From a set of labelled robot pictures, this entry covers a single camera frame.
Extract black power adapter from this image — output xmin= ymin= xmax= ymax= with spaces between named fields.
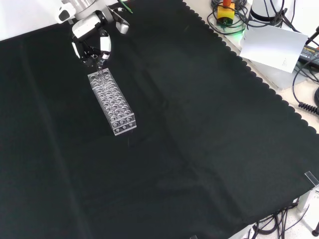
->
xmin=298 ymin=44 xmax=319 ymax=64

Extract black bench cloth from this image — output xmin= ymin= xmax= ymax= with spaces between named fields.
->
xmin=0 ymin=0 xmax=319 ymax=239

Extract pale white board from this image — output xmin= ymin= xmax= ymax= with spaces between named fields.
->
xmin=239 ymin=24 xmax=309 ymax=74

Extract black coiled cable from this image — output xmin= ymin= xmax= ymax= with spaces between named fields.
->
xmin=298 ymin=102 xmax=319 ymax=114

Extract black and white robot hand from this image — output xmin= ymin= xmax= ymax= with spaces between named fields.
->
xmin=71 ymin=4 xmax=130 ymax=68

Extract clear plastic test tube rack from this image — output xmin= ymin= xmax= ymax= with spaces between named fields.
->
xmin=87 ymin=67 xmax=138 ymax=136

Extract clear glass test tube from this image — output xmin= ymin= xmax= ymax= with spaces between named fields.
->
xmin=96 ymin=62 xmax=109 ymax=88

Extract clear acrylic clamp plate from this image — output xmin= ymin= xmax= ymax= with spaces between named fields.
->
xmin=304 ymin=170 xmax=319 ymax=187

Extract yellow stop button box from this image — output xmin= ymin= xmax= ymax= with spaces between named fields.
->
xmin=216 ymin=0 xmax=236 ymax=27

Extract black floor cables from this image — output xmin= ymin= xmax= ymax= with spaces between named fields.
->
xmin=249 ymin=196 xmax=319 ymax=239

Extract grey metal base plate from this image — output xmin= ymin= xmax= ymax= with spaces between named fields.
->
xmin=207 ymin=14 xmax=319 ymax=90

